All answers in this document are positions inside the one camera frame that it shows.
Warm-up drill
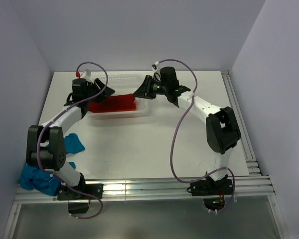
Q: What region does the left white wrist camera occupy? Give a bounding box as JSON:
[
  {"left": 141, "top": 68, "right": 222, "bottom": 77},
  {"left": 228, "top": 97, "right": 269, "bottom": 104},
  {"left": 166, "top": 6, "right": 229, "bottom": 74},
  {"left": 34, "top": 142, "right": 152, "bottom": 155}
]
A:
[{"left": 75, "top": 69, "right": 92, "bottom": 82}]

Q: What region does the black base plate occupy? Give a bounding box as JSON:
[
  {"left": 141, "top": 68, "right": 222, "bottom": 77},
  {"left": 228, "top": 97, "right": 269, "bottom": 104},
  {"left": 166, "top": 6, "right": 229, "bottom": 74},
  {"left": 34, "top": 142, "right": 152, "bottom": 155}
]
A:
[
  {"left": 57, "top": 183, "right": 104, "bottom": 201},
  {"left": 186, "top": 177, "right": 234, "bottom": 196}
]

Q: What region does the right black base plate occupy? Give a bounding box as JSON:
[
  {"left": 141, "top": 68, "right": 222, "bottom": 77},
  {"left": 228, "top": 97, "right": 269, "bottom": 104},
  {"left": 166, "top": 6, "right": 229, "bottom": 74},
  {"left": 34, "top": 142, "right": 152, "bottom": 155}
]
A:
[{"left": 186, "top": 177, "right": 234, "bottom": 196}]

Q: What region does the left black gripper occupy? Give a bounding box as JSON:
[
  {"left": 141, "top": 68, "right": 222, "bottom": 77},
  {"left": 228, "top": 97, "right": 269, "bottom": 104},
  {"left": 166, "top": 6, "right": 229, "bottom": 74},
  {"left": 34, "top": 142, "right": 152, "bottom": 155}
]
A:
[{"left": 84, "top": 78, "right": 115, "bottom": 104}]

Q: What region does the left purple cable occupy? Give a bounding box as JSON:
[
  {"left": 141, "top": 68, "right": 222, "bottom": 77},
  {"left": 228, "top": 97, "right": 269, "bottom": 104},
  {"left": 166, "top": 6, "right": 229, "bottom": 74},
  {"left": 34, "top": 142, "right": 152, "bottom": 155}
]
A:
[{"left": 36, "top": 61, "right": 109, "bottom": 220}]

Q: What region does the front aluminium rail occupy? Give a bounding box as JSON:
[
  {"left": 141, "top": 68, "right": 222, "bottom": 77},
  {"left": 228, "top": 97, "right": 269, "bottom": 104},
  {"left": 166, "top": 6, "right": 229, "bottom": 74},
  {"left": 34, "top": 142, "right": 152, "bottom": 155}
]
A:
[{"left": 12, "top": 176, "right": 275, "bottom": 205}]

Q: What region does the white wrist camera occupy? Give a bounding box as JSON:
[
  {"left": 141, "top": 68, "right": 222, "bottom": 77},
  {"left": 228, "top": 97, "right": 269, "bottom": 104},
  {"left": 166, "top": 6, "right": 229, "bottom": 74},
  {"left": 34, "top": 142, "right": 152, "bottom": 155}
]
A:
[
  {"left": 151, "top": 61, "right": 160, "bottom": 73},
  {"left": 75, "top": 69, "right": 92, "bottom": 82}
]

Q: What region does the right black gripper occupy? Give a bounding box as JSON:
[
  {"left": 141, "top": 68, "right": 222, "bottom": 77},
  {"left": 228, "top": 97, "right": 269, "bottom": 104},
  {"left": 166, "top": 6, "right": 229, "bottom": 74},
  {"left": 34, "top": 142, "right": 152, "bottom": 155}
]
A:
[{"left": 133, "top": 75, "right": 169, "bottom": 100}]

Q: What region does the teal blue t shirt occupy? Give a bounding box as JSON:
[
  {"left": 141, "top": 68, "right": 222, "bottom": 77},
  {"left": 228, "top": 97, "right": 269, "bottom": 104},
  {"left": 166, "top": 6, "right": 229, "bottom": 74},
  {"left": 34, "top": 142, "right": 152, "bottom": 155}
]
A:
[{"left": 19, "top": 132, "right": 86, "bottom": 197}]

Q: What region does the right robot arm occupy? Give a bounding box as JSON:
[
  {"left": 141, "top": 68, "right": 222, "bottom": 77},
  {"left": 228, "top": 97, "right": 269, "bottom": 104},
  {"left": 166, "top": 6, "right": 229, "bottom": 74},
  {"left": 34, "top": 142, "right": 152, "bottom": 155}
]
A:
[{"left": 133, "top": 63, "right": 241, "bottom": 194}]

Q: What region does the rolled orange t shirt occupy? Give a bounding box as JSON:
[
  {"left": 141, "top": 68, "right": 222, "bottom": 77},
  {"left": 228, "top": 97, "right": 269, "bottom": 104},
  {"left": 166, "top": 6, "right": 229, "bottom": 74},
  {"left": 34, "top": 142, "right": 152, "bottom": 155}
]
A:
[{"left": 124, "top": 100, "right": 137, "bottom": 111}]

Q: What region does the right side aluminium rail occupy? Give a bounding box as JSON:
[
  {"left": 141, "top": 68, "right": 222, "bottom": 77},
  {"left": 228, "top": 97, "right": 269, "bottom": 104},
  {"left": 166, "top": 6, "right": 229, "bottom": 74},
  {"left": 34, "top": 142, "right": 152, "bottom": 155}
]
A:
[{"left": 221, "top": 71, "right": 262, "bottom": 176}]

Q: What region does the purple cable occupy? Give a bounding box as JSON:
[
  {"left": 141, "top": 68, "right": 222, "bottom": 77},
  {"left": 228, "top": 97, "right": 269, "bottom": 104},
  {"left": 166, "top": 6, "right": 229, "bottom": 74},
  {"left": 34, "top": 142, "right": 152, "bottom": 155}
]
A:
[
  {"left": 169, "top": 59, "right": 236, "bottom": 213},
  {"left": 36, "top": 61, "right": 109, "bottom": 220}
]

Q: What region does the white plastic basket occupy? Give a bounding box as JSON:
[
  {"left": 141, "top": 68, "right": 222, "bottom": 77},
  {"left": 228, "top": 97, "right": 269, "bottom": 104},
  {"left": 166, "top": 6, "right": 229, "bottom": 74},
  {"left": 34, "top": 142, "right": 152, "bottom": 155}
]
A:
[{"left": 86, "top": 74, "right": 151, "bottom": 120}]

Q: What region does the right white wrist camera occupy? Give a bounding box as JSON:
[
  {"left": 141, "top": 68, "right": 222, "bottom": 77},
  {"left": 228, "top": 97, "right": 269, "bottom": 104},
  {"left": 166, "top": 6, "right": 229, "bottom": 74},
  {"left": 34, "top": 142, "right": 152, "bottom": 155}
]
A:
[{"left": 151, "top": 61, "right": 160, "bottom": 73}]

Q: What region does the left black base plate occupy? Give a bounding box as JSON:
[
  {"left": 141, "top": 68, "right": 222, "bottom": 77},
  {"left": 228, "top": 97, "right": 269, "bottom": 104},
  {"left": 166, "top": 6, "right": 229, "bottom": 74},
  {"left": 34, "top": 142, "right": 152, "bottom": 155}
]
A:
[{"left": 57, "top": 183, "right": 104, "bottom": 201}]

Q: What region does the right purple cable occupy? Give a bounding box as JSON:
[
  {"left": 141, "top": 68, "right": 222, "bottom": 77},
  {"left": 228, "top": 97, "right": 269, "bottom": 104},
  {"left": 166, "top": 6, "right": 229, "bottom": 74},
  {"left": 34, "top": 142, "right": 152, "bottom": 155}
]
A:
[{"left": 169, "top": 59, "right": 236, "bottom": 213}]

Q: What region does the dark red t shirt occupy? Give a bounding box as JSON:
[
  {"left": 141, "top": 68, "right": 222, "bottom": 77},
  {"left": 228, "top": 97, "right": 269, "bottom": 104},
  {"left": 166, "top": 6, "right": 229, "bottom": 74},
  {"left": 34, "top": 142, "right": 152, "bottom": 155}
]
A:
[{"left": 88, "top": 94, "right": 135, "bottom": 113}]

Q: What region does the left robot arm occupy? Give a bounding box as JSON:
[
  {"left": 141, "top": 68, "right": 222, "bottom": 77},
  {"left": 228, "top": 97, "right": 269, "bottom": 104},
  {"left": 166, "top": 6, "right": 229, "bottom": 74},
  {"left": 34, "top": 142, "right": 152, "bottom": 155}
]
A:
[{"left": 26, "top": 78, "right": 115, "bottom": 199}]

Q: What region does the aluminium rail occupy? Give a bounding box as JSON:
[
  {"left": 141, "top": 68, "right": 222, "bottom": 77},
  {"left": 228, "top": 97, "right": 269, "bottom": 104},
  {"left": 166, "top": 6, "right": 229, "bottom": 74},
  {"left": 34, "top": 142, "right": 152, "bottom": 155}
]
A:
[
  {"left": 221, "top": 71, "right": 262, "bottom": 176},
  {"left": 12, "top": 176, "right": 275, "bottom": 205}
]

